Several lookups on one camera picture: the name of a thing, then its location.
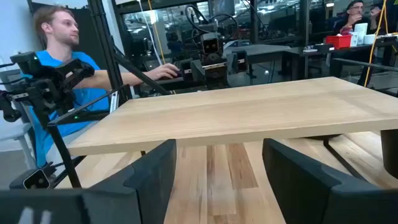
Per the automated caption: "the white container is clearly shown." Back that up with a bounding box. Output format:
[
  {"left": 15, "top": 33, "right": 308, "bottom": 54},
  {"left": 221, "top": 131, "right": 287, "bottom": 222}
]
[{"left": 354, "top": 22, "right": 369, "bottom": 46}]

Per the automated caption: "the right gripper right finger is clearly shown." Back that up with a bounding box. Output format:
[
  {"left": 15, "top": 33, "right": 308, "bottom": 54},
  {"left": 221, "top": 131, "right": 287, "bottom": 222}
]
[{"left": 262, "top": 138, "right": 398, "bottom": 224}]

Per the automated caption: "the person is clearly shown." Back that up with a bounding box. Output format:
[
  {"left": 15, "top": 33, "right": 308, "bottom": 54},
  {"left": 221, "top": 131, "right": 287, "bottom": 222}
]
[
  {"left": 333, "top": 0, "right": 382, "bottom": 35},
  {"left": 29, "top": 4, "right": 181, "bottom": 169}
]

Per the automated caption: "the black rig frame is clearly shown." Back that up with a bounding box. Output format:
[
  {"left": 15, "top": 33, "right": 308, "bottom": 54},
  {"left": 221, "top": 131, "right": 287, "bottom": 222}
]
[{"left": 86, "top": 0, "right": 171, "bottom": 106}]

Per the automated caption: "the black plant pot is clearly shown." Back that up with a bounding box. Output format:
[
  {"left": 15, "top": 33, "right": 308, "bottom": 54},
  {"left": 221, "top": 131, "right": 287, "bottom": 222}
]
[{"left": 379, "top": 129, "right": 398, "bottom": 180}]

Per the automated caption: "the yellow hanging cable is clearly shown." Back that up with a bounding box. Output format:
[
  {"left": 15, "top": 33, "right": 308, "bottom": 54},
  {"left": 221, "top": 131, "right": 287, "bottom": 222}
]
[
  {"left": 363, "top": 0, "right": 390, "bottom": 88},
  {"left": 147, "top": 0, "right": 167, "bottom": 65}
]

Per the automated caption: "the white chair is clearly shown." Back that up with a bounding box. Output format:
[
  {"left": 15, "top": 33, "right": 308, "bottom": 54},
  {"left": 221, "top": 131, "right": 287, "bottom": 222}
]
[{"left": 0, "top": 70, "right": 37, "bottom": 170}]

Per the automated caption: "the white hanging cable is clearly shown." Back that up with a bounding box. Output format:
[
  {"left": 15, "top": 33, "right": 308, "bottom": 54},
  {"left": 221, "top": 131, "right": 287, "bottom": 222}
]
[{"left": 136, "top": 0, "right": 164, "bottom": 66}]

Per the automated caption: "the grey work table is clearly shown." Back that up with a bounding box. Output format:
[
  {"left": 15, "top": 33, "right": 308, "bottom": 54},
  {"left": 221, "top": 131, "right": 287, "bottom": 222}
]
[{"left": 222, "top": 43, "right": 292, "bottom": 78}]

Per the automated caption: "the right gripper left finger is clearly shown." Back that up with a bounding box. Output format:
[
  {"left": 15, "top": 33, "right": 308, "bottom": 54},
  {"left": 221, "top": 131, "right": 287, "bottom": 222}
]
[{"left": 81, "top": 139, "right": 177, "bottom": 224}]

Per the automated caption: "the red plastic bin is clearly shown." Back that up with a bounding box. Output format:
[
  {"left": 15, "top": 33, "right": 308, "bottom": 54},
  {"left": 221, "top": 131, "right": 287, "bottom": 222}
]
[{"left": 325, "top": 34, "right": 353, "bottom": 50}]

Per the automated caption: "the black-framed wooden shelf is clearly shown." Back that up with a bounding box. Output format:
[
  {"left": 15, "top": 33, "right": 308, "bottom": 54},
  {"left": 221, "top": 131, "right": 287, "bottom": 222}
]
[{"left": 46, "top": 76, "right": 398, "bottom": 189}]

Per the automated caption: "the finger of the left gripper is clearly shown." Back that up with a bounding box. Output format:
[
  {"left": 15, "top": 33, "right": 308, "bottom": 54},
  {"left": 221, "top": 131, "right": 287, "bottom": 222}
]
[
  {"left": 226, "top": 50, "right": 249, "bottom": 75},
  {"left": 190, "top": 59, "right": 206, "bottom": 81}
]

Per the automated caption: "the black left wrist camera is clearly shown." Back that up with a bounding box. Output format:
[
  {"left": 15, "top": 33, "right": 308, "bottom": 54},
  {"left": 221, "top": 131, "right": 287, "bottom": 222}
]
[{"left": 201, "top": 32, "right": 224, "bottom": 56}]

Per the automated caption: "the black office desk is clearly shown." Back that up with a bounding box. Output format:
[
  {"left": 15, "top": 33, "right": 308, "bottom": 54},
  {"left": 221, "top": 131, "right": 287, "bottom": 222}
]
[{"left": 284, "top": 35, "right": 398, "bottom": 88}]

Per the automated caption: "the small black camera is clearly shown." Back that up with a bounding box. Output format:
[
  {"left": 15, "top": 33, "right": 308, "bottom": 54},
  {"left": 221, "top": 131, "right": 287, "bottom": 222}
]
[{"left": 9, "top": 167, "right": 58, "bottom": 190}]

